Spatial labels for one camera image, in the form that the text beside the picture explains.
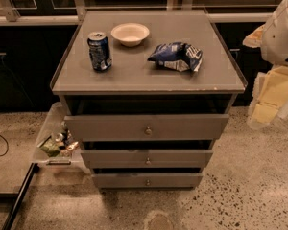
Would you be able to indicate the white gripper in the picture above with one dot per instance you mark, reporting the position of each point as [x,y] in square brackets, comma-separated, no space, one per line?
[280,40]

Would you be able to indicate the grey drawer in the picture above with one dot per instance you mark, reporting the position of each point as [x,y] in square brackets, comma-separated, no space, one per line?
[147,127]
[146,180]
[146,158]

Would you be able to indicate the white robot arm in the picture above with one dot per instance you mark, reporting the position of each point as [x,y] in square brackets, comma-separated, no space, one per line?
[272,37]

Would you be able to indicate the grey drawer cabinet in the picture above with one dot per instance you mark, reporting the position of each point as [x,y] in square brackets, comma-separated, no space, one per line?
[135,86]

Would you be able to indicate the grey bottom drawer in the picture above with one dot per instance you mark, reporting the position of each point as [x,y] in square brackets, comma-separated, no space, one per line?
[146,180]

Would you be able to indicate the grey top drawer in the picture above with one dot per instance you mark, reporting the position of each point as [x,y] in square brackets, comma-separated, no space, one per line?
[147,127]

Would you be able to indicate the blue chip bag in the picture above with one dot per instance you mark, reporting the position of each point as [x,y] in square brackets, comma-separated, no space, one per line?
[177,56]

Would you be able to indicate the white paper bowl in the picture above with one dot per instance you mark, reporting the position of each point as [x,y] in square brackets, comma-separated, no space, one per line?
[130,34]

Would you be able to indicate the blue soda can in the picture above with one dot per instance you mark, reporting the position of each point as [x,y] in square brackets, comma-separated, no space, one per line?
[99,51]

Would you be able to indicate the snack items in bin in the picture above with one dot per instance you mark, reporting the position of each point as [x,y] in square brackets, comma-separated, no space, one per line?
[61,143]

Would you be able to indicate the clear plastic bin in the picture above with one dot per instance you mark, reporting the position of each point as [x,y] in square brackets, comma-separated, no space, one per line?
[52,122]

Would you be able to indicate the metal railing frame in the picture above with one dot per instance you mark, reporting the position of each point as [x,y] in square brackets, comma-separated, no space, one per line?
[38,13]

